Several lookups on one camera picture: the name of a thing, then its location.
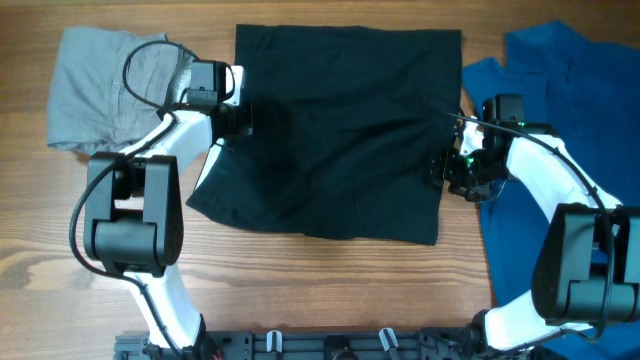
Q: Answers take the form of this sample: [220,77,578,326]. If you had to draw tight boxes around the black shorts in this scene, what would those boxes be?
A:
[188,25,462,245]

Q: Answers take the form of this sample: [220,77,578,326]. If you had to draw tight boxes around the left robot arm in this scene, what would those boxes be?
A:
[69,60,252,359]

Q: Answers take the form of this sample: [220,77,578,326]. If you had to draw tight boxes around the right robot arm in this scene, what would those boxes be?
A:
[433,94,639,359]

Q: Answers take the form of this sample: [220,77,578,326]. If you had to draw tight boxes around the grey folded trousers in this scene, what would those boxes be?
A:
[47,27,192,155]

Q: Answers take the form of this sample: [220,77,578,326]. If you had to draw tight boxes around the blue polo shirt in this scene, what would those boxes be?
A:
[459,19,640,360]

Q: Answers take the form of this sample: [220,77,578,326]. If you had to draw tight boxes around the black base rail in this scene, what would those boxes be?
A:
[114,326,487,360]

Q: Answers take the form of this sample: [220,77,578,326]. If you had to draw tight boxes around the left black cable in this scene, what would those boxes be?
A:
[68,39,236,360]

